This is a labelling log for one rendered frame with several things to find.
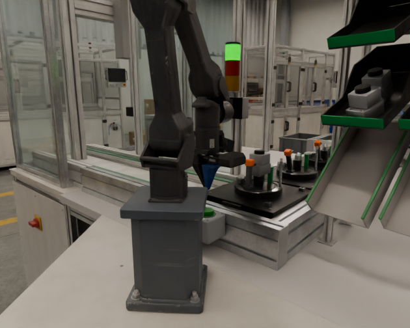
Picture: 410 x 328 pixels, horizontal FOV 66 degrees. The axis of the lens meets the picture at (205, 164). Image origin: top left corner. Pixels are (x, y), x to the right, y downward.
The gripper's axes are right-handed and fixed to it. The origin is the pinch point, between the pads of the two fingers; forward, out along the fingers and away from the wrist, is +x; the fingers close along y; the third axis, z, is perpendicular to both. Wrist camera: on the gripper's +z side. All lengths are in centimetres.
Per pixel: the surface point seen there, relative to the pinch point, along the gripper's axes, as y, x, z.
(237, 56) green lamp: 14.4, -31.1, 32.6
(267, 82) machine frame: 57, -25, 129
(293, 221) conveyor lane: -18.4, 10.0, 9.9
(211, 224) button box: -3.5, 10.7, -2.8
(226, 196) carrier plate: 2.7, 8.8, 11.7
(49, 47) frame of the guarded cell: 80, -37, 2
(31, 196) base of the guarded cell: 110, 29, 0
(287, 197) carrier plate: -11.0, 8.8, 21.8
